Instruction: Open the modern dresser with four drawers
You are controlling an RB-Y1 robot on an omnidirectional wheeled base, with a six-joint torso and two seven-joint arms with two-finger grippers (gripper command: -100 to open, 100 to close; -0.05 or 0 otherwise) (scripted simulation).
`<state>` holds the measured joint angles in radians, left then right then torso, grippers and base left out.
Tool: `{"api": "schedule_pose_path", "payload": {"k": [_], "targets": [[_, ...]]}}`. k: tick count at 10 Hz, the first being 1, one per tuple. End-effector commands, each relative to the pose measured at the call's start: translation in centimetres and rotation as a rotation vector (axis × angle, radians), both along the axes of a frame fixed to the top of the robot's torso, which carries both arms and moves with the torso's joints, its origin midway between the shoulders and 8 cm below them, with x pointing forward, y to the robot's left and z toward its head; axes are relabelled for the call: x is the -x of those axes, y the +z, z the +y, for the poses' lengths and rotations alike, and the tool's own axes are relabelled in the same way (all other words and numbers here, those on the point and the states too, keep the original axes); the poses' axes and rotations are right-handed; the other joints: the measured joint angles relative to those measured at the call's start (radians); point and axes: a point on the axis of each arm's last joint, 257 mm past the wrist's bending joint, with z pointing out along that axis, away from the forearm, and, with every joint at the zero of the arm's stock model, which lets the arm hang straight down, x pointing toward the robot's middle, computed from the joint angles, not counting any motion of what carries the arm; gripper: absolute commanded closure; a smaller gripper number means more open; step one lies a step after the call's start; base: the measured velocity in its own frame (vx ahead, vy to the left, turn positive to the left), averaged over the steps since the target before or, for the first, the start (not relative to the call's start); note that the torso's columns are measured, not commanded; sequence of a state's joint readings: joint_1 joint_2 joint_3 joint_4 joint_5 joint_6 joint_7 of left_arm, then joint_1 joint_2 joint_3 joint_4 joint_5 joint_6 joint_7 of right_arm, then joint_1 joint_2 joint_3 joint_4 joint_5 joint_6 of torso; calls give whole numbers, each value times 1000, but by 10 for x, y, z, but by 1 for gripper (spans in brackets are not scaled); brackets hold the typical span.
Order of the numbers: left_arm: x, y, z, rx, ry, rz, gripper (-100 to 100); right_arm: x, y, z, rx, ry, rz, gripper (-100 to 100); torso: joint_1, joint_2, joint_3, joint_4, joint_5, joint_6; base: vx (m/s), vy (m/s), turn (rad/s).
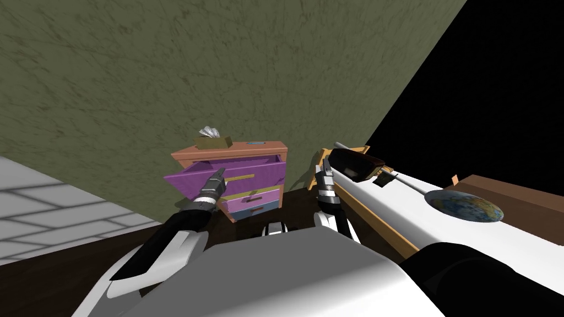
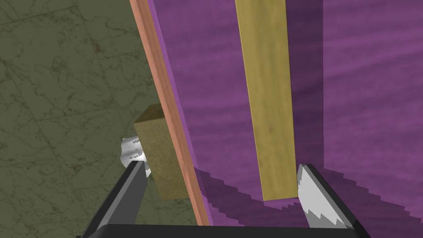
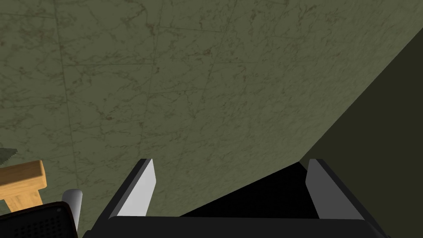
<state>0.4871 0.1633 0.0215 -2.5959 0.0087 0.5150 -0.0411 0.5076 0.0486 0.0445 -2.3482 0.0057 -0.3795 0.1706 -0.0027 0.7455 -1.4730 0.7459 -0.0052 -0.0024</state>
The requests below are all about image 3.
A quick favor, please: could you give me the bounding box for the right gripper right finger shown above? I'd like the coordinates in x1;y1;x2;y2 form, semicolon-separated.
305;158;366;221

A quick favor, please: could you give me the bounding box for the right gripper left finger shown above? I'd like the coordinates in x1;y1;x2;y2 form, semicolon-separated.
108;158;157;219

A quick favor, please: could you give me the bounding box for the black mesh office chair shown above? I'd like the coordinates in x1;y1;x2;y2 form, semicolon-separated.
0;189;83;238

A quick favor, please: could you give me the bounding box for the light wooden table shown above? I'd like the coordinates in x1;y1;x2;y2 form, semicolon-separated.
0;160;48;213

